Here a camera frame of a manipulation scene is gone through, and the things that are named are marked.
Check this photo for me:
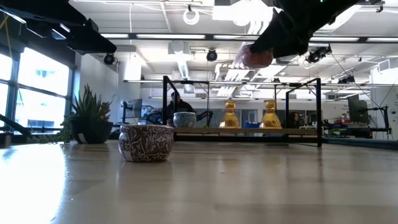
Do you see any black aluminium rig frame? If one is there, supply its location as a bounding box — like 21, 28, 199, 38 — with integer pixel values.
0, 113, 398, 151

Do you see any silver ventilation duct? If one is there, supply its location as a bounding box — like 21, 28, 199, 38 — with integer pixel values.
275, 0, 364, 65

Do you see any black computer monitor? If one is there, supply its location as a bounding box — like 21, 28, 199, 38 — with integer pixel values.
347, 94, 369, 125

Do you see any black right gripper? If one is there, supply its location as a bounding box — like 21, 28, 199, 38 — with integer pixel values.
251, 0, 330, 58

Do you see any window with dark frame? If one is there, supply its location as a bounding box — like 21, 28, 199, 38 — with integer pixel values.
0, 46, 75, 134

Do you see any black overhead camera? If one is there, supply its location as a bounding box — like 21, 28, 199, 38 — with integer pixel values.
305, 45, 333, 64

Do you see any white cable ring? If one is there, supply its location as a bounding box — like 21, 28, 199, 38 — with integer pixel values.
182, 7, 200, 26

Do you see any person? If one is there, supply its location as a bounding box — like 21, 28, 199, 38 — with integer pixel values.
166, 91, 197, 125
287, 111, 302, 129

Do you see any gold chess piece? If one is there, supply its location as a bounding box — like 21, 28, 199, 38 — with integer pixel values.
259, 99, 283, 129
218, 99, 241, 129

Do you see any succulent plant in dark pot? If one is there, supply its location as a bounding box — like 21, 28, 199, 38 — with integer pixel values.
58, 83, 116, 144

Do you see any pink patterned candle tin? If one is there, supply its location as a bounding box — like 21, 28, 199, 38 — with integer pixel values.
238, 43, 274, 69

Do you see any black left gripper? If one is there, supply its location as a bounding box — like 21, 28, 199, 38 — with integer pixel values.
0, 0, 118, 55

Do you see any wooden shelf with black frame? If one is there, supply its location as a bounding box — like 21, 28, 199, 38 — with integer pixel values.
160, 75, 321, 147

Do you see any overhead light bar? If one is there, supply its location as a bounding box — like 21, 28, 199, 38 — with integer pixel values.
99, 32, 398, 44

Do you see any brown patterned candle tin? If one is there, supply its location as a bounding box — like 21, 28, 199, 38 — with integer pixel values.
118, 124, 175, 162

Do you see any bright ceiling light panel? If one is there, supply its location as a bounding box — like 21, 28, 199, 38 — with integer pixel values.
212, 0, 280, 26

